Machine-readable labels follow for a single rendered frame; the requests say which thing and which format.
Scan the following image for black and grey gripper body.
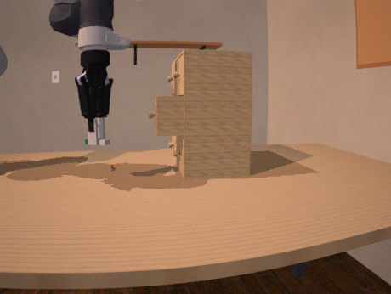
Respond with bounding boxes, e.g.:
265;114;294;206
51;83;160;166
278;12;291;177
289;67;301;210
81;50;110;88

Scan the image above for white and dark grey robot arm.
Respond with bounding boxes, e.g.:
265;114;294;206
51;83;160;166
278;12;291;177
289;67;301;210
0;0;131;76

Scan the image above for small wooden chest of drawers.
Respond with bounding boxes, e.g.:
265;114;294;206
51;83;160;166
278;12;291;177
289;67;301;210
172;49;252;180

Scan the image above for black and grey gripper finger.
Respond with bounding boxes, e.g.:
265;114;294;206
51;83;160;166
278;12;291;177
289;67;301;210
95;74;113;139
75;71;99;145

